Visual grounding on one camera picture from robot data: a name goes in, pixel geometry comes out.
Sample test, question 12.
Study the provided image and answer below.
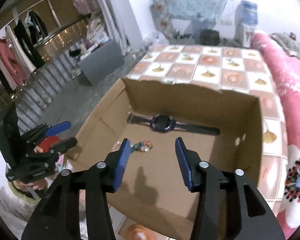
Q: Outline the clothes rail with garments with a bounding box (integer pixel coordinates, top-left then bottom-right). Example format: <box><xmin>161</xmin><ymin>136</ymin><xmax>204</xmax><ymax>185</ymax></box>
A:
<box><xmin>0</xmin><ymin>10</ymin><xmax>48</xmax><ymax>91</ymax></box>

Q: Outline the colourful bead bracelet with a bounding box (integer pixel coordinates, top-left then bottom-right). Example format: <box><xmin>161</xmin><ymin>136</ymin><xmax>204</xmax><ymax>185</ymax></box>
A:
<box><xmin>112</xmin><ymin>140</ymin><xmax>154</xmax><ymax>153</ymax></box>

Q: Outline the black round bin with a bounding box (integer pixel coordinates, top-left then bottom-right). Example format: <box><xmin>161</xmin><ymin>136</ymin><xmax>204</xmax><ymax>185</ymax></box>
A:
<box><xmin>200</xmin><ymin>29</ymin><xmax>220</xmax><ymax>46</ymax></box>

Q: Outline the ginkgo patterned mat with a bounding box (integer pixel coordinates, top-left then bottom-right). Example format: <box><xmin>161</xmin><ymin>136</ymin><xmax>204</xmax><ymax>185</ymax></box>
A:
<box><xmin>57</xmin><ymin>44</ymin><xmax>289</xmax><ymax>240</ymax></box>

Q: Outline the pink floral blanket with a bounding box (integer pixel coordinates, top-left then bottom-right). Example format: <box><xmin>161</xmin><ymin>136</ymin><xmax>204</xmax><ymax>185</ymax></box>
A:
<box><xmin>251</xmin><ymin>33</ymin><xmax>300</xmax><ymax>239</ymax></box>

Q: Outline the grey storage box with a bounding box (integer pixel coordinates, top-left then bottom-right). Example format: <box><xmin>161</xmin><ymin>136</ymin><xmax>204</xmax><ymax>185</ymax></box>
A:
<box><xmin>78</xmin><ymin>40</ymin><xmax>125</xmax><ymax>86</ymax></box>

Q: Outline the purple black smart watch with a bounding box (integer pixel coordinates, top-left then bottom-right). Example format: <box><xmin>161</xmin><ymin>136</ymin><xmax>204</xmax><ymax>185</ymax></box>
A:
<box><xmin>127</xmin><ymin>114</ymin><xmax>220</xmax><ymax>136</ymax></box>

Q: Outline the grey window curtain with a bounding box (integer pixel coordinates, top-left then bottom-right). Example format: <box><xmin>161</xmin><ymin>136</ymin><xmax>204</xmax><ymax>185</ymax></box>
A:
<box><xmin>97</xmin><ymin>0</ymin><xmax>145</xmax><ymax>55</ymax></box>

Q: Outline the brown cardboard box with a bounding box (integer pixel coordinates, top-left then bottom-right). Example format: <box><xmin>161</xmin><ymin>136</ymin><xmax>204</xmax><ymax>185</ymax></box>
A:
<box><xmin>65</xmin><ymin>77</ymin><xmax>264</xmax><ymax>240</ymax></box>

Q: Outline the person's left hand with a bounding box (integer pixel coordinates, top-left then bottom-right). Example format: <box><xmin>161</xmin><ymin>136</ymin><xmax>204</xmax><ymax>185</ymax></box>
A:
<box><xmin>12</xmin><ymin>178</ymin><xmax>47</xmax><ymax>192</ymax></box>

